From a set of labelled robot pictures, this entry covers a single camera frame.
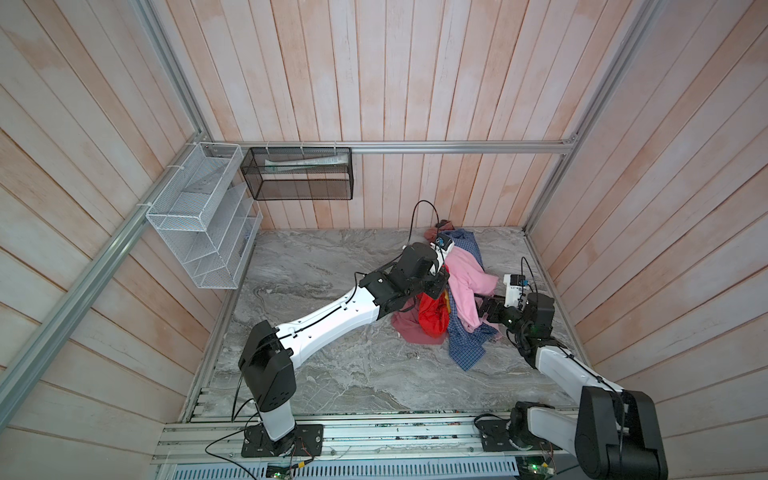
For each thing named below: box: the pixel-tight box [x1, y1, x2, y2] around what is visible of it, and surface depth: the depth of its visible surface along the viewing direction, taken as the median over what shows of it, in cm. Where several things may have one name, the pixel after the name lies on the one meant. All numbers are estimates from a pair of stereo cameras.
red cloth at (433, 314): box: [417, 292, 449, 338], surface depth 84 cm
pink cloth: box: [445, 246, 501, 338], surface depth 84 cm
